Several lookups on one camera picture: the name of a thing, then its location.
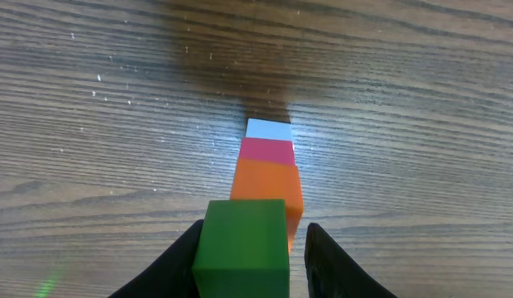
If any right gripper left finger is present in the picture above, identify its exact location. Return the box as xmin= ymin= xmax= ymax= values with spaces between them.
xmin=107 ymin=219 xmax=204 ymax=298

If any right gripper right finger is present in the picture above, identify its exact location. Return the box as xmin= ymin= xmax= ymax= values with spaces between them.
xmin=304 ymin=222 xmax=400 ymax=298

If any white cube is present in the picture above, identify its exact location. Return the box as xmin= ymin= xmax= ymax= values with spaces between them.
xmin=244 ymin=118 xmax=294 ymax=142

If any green cube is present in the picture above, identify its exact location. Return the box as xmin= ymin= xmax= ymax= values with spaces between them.
xmin=191 ymin=199 xmax=291 ymax=298

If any orange cube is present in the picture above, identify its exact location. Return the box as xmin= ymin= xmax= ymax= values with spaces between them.
xmin=229 ymin=158 xmax=304 ymax=254

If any red cube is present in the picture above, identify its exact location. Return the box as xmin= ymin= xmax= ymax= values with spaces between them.
xmin=237 ymin=137 xmax=297 ymax=167

